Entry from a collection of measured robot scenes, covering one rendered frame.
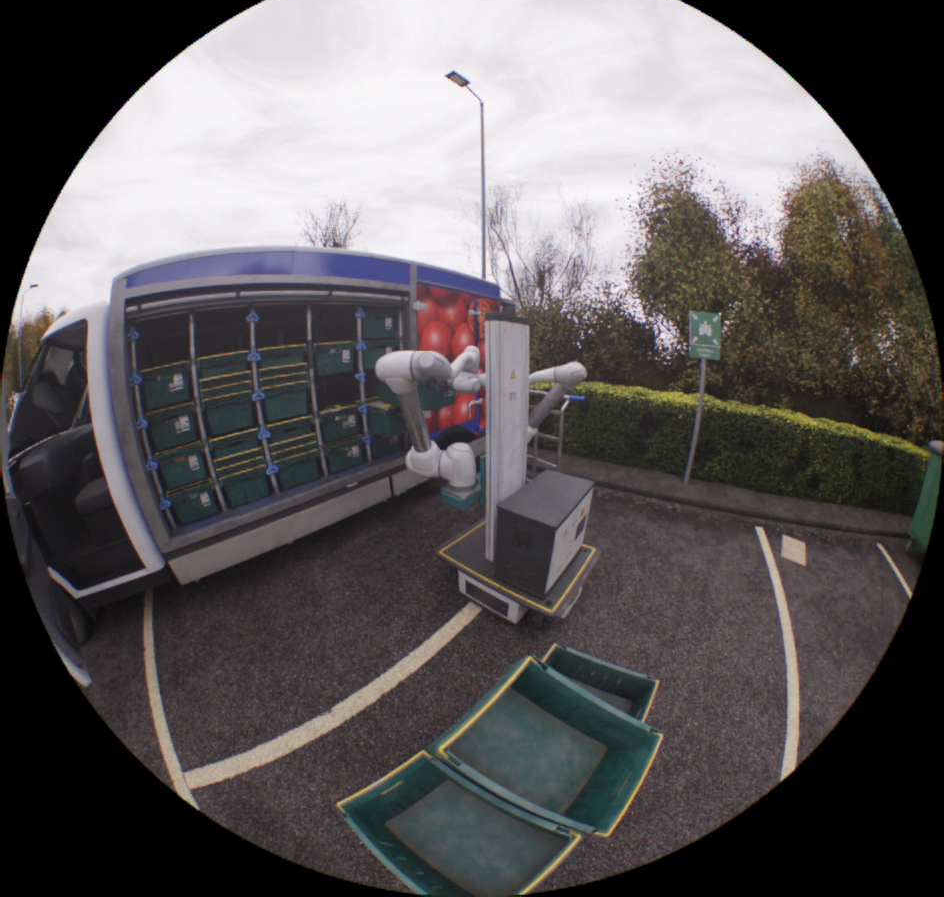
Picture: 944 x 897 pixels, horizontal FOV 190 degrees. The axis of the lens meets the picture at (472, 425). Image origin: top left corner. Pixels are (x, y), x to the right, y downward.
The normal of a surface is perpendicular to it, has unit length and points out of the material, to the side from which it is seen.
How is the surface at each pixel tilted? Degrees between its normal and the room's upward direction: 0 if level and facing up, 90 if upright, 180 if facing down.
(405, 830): 21
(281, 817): 0
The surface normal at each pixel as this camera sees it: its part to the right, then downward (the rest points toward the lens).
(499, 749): 0.25, -0.85
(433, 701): -0.02, -0.97
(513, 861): -0.29, -0.96
